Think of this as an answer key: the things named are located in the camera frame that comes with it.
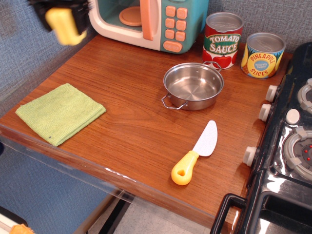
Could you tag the grey stove knob middle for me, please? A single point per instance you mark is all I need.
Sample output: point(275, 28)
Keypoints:
point(264, 112)

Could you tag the grey stove knob lower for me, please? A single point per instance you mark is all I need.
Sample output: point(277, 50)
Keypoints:
point(249, 155)

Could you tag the orange toy plate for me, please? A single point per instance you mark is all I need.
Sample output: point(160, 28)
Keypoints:
point(131, 16)

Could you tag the small steel pan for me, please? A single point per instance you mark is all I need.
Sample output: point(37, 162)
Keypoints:
point(192, 86)

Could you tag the orange object bottom corner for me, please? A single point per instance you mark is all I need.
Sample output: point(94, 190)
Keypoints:
point(21, 229)

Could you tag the black toy stove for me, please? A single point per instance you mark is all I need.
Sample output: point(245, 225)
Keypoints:
point(279, 188)

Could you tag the yellow toy bell pepper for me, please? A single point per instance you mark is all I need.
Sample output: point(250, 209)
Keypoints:
point(61, 21)

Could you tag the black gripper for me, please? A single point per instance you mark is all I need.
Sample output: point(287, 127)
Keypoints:
point(80, 11)

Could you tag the tomato sauce can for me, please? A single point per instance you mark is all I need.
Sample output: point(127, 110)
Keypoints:
point(222, 36)

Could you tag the toy microwave teal and cream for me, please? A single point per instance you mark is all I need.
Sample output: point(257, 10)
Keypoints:
point(170, 26)

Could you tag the white round stove button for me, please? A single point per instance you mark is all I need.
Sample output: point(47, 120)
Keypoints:
point(292, 116)

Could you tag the green folded towel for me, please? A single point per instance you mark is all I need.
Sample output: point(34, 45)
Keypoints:
point(60, 114)

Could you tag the grey stove knob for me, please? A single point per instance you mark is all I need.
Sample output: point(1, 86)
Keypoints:
point(264, 112)
point(271, 92)
point(249, 155)

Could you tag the grey stove knob upper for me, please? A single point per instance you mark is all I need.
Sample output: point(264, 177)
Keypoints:
point(271, 92)

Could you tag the pineapple slices can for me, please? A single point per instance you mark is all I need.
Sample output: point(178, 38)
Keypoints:
point(262, 55)

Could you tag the toy knife yellow handle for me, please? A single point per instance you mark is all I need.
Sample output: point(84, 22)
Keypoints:
point(182, 172)

